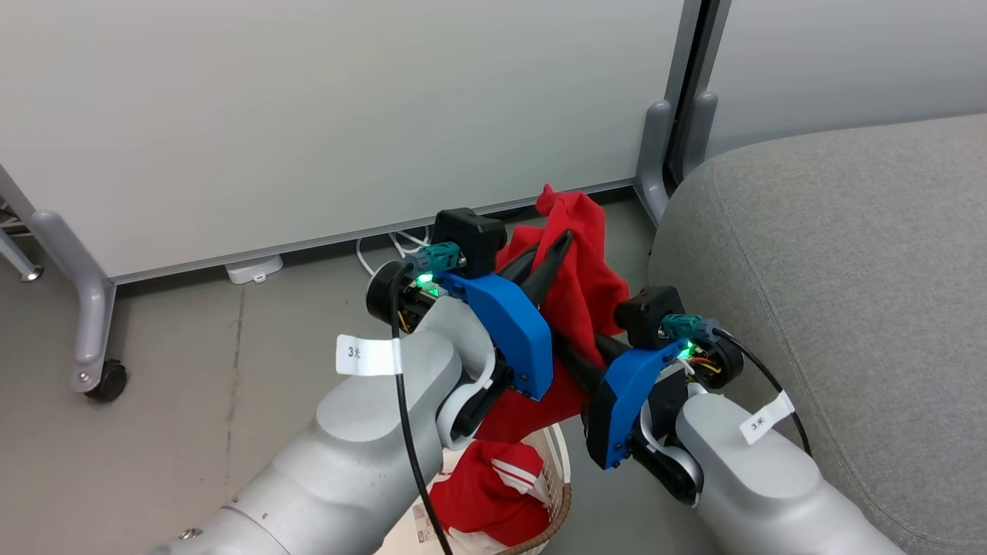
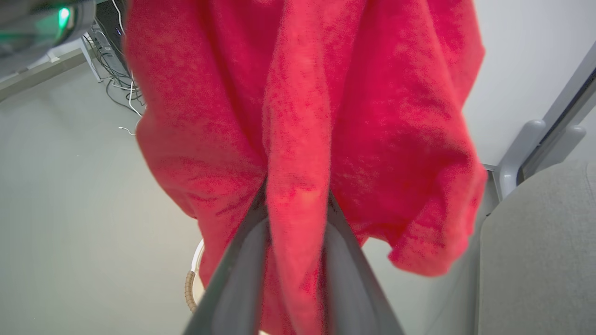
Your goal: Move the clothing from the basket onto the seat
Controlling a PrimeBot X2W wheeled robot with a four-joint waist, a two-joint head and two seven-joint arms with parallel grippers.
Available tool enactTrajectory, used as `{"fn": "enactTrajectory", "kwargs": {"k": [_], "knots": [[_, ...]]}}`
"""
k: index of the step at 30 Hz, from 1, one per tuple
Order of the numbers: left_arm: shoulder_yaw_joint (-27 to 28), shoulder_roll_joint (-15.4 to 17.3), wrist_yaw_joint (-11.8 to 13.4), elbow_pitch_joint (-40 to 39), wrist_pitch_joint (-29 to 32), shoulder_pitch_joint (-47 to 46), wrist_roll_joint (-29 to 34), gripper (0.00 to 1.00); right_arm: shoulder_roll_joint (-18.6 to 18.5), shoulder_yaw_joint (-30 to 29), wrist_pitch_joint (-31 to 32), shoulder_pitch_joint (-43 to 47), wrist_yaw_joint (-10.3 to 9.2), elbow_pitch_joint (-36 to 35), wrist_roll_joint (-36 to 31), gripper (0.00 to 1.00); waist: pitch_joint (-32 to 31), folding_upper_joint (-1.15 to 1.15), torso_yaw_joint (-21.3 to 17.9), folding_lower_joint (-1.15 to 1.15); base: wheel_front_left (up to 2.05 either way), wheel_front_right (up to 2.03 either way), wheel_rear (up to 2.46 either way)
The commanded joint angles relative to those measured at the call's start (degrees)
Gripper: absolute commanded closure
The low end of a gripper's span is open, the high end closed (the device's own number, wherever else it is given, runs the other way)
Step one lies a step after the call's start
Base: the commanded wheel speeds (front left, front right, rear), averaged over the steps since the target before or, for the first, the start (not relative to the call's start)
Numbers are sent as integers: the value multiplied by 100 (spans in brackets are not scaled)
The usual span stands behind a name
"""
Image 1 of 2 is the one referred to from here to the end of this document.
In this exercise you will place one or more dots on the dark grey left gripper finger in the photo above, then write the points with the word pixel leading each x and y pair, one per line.
pixel 551 270
pixel 520 267

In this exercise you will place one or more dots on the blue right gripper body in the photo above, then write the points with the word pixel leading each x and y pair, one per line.
pixel 624 393

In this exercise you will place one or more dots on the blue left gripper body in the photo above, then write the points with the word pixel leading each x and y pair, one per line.
pixel 513 331

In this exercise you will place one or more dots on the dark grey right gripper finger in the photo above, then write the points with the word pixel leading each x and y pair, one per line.
pixel 582 368
pixel 614 349

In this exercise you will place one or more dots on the red garment with white stripes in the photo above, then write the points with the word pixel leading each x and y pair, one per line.
pixel 586 254

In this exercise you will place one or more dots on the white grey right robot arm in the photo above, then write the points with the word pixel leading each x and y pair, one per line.
pixel 756 493

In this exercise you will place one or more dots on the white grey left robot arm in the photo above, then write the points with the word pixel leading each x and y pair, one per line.
pixel 347 462

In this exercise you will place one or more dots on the white perforated laundry basket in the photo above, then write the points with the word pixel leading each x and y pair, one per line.
pixel 557 462

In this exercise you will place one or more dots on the short grey partition foot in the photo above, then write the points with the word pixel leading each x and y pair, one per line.
pixel 702 131
pixel 654 154

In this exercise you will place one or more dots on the grey fabric sofa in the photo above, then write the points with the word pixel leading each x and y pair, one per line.
pixel 848 270

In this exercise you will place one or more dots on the wide white partition panel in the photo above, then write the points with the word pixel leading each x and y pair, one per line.
pixel 308 116

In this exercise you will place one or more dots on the white power adapter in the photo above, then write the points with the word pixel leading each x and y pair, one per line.
pixel 254 270

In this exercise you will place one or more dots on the white partition panel behind sofa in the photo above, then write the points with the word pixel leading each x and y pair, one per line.
pixel 848 54

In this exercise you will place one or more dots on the black caster wheel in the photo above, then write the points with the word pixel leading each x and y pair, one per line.
pixel 109 383

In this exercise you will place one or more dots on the long grey partition foot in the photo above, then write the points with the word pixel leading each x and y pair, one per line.
pixel 89 293

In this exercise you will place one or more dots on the grey metal leg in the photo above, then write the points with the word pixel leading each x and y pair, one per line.
pixel 15 250

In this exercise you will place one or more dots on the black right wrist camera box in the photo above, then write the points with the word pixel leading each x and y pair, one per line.
pixel 648 312

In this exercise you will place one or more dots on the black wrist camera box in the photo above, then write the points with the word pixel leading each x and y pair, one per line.
pixel 648 312
pixel 470 235

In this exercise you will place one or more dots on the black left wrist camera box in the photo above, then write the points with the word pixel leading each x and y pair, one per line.
pixel 470 235

